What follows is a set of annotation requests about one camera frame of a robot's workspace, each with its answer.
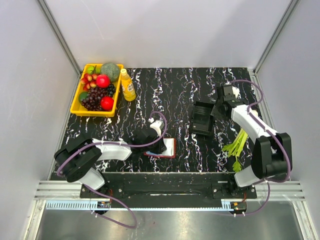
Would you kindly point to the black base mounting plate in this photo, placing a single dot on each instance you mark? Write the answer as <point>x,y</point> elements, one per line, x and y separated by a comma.
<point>210,185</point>

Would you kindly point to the red leather card holder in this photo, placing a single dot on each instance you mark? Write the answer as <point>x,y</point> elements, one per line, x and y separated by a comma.
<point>170,152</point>

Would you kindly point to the green lime fruit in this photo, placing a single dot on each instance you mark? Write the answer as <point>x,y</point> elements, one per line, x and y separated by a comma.
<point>82,96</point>

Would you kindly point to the small red fruits cluster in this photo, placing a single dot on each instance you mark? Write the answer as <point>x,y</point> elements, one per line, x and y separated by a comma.
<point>88,81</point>

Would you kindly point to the yellow juice bottle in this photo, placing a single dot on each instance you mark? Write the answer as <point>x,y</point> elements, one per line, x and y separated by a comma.
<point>128,89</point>

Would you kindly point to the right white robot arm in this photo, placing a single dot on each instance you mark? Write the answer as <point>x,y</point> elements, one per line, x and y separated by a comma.
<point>271,158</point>

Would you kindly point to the green broccoli head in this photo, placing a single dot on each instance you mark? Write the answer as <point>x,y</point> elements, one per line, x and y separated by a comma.
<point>111,70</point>

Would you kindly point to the red apple lower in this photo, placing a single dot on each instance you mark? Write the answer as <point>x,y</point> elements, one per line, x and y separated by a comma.
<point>107,103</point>

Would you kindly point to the red apple upper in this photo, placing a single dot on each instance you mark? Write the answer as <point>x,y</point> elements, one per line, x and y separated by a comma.
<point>102,81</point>

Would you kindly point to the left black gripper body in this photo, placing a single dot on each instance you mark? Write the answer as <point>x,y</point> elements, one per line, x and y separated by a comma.
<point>155,147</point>

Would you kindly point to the dark purple grape bunch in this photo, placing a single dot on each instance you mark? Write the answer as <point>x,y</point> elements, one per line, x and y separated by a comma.
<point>92,102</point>

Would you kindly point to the black card dispenser box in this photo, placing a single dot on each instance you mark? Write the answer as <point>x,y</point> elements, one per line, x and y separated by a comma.
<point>202,119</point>

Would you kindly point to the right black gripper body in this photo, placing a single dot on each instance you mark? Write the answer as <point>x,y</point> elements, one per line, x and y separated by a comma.
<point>216,111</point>

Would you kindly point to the green pear fruit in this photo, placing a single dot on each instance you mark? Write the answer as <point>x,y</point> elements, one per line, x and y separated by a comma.
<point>93,69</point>

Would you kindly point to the yellow plastic tray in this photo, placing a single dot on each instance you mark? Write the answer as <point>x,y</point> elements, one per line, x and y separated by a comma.
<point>77,109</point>

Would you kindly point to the aluminium frame rail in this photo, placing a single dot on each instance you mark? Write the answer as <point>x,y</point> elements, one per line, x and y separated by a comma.
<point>62,190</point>

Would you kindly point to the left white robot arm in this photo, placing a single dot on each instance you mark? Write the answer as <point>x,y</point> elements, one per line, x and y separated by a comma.
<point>76,159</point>

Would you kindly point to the red apple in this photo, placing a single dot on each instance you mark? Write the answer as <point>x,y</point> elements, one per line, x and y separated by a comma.
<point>107,103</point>
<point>102,81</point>

